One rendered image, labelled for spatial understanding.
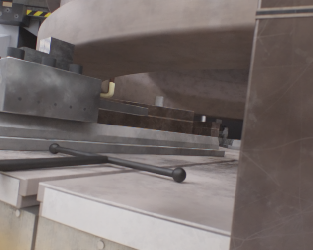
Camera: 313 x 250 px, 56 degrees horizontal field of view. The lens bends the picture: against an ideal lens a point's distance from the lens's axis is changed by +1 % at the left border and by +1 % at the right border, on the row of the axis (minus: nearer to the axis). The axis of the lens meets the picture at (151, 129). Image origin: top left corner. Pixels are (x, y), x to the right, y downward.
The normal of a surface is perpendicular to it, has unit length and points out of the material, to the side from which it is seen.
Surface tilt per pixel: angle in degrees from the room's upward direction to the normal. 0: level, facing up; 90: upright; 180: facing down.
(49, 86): 90
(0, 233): 90
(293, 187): 90
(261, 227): 90
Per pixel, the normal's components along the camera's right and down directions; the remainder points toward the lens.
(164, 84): 0.62, 0.07
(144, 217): -0.44, -0.05
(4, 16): -0.03, 0.00
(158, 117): 0.39, 0.04
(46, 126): 0.71, -0.23
